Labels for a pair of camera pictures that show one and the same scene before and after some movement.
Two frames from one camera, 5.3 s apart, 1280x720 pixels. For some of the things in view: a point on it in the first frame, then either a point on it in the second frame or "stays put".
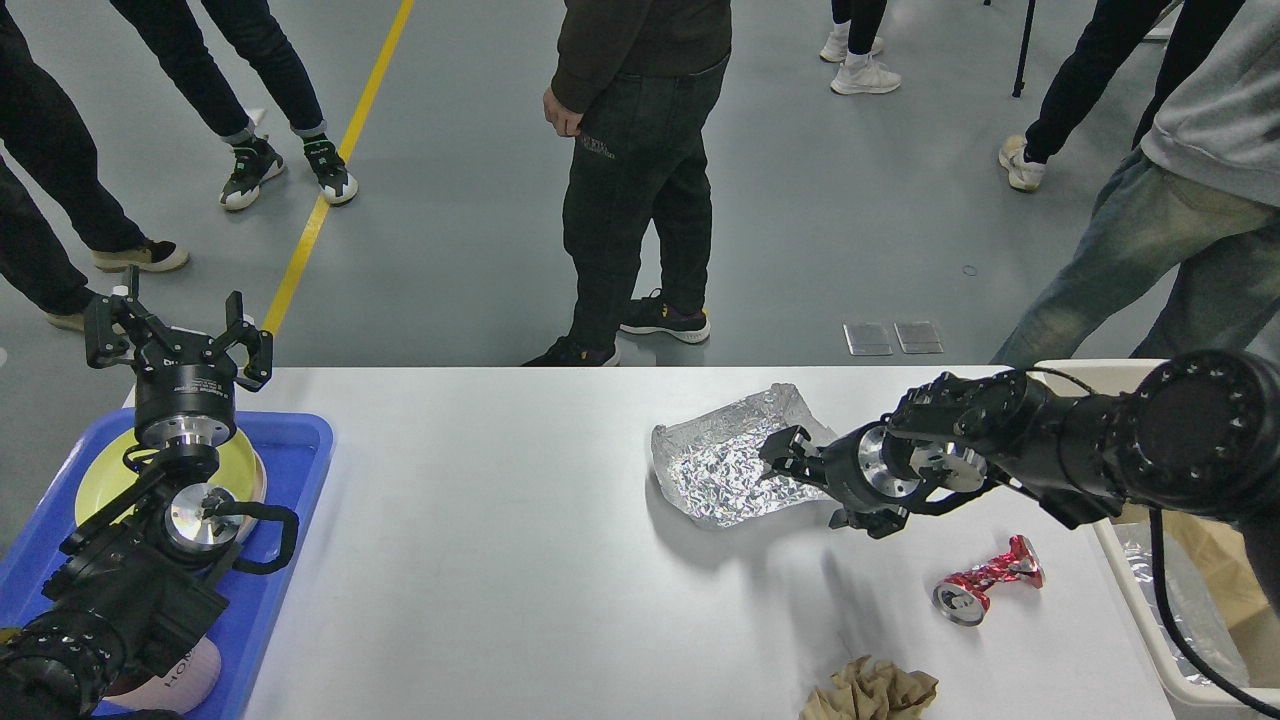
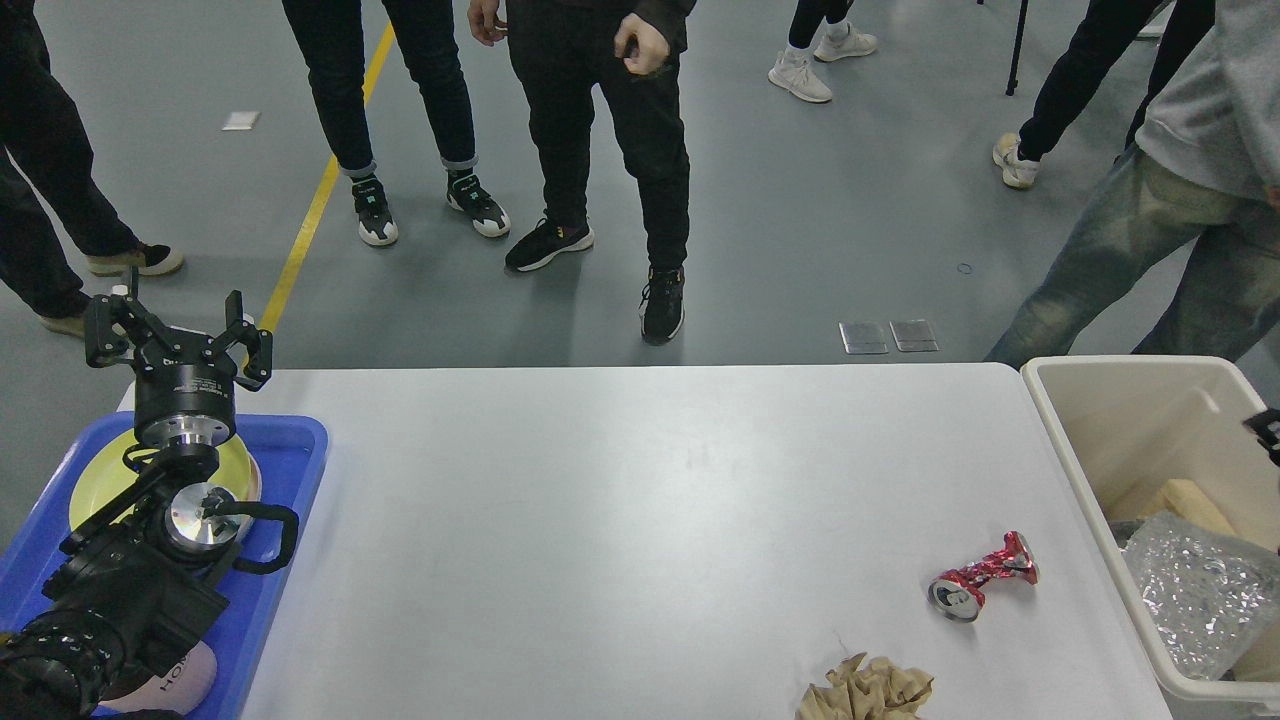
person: [179, 32] → [329, 38]
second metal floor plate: [917, 337] stays put
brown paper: [871, 691] stays put
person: [855, 27] → [840, 39]
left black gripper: [185, 384] stays put
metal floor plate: [869, 337] stays put
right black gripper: [853, 467] → [1266, 426]
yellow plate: [108, 475] stays put
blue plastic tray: [295, 453] stays put
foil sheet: [709, 464] → [1209, 595]
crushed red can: [964, 597] stays put
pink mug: [184, 686] stays put
